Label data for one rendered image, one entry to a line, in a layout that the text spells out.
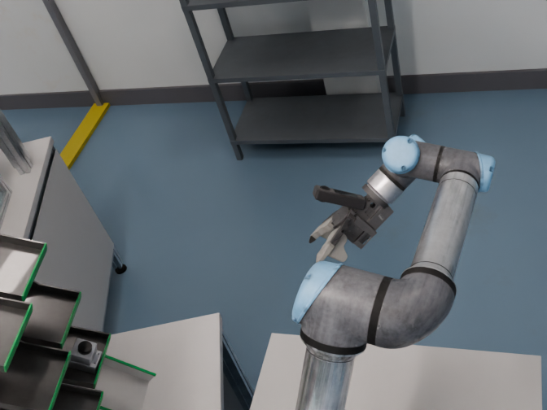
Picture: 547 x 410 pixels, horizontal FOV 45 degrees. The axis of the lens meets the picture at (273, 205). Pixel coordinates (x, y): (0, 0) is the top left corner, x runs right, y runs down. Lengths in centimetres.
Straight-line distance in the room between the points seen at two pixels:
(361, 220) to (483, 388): 53
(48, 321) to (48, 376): 13
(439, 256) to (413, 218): 209
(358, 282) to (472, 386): 71
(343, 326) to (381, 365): 69
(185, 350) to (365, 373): 52
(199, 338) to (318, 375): 84
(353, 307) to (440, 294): 14
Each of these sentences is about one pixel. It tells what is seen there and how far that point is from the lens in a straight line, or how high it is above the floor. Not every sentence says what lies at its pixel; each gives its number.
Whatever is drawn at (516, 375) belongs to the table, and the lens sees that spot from 176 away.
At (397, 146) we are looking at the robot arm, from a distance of 136.
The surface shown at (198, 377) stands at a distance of 189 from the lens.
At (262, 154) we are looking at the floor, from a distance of 380.
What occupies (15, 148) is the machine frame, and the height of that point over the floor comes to 98.
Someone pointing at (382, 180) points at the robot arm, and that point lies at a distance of 148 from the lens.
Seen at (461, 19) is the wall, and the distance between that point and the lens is 373.
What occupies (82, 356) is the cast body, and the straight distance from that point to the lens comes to 154.
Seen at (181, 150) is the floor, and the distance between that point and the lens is 405.
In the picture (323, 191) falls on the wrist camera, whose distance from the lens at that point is 146.
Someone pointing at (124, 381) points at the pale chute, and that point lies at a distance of 175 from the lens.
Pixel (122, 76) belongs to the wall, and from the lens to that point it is 453.
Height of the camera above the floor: 238
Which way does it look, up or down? 43 degrees down
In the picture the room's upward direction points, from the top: 18 degrees counter-clockwise
